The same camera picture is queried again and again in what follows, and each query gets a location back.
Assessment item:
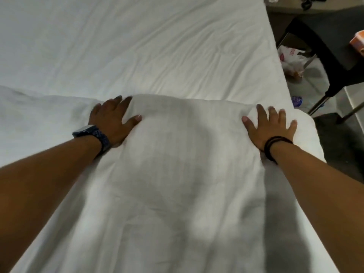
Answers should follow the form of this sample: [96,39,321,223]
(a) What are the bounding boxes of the person's right hand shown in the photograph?
[242,104,298,152]

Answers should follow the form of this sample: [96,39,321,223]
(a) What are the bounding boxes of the person's right forearm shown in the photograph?
[269,141,364,273]

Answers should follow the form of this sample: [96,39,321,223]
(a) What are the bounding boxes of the white plastic bag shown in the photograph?
[277,45,317,80]

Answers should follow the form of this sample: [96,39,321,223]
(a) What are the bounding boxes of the black chair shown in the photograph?
[276,14,364,124]

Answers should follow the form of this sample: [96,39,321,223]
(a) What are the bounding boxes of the orange box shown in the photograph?
[349,29,364,56]

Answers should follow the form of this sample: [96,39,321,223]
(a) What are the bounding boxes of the person's left forearm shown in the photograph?
[0,136,102,273]

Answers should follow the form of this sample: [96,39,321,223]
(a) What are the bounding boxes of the blue smartwatch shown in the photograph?
[72,125,111,160]

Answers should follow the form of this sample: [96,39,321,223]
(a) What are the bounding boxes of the black wrist bands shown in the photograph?
[264,136,293,165]

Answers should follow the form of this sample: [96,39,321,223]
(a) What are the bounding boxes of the black cable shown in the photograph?
[301,0,328,10]

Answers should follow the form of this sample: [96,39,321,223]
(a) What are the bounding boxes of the white duvet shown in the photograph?
[0,85,339,273]

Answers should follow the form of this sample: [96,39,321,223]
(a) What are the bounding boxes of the grey desk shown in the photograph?
[264,0,364,15]

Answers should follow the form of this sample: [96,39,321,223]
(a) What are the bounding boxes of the person's left hand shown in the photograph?
[88,95,142,148]

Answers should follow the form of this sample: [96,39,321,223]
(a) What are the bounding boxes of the white bed sheet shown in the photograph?
[0,0,295,111]

